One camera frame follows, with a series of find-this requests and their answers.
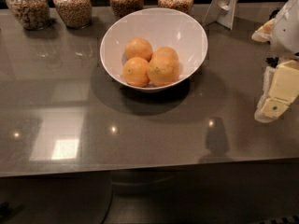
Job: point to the white ceramic bowl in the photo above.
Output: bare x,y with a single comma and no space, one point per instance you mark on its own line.
161,27

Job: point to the back left orange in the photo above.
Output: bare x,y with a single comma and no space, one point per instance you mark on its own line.
138,47

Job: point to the far left glass jar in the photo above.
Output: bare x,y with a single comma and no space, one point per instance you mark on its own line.
31,14

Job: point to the white folded card stand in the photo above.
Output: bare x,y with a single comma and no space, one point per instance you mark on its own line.
221,12

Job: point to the black mat at right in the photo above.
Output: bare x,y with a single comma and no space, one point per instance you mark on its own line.
272,61

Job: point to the front left orange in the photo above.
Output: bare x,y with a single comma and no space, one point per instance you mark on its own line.
135,72

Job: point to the large orange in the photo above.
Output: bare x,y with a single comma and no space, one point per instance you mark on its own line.
163,67

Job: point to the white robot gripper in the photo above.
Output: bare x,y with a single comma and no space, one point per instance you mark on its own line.
287,32

